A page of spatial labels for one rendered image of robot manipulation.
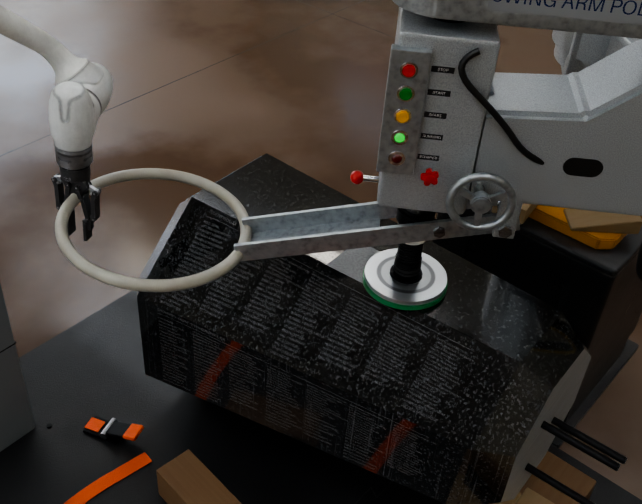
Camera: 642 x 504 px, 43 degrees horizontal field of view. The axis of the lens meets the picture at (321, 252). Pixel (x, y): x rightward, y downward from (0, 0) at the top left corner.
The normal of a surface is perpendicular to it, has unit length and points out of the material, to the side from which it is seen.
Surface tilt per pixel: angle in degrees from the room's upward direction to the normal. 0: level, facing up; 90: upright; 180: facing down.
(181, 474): 0
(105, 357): 0
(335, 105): 0
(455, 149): 90
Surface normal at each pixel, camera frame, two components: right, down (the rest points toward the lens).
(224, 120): 0.06, -0.78
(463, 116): -0.10, 0.62
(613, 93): -0.59, -0.67
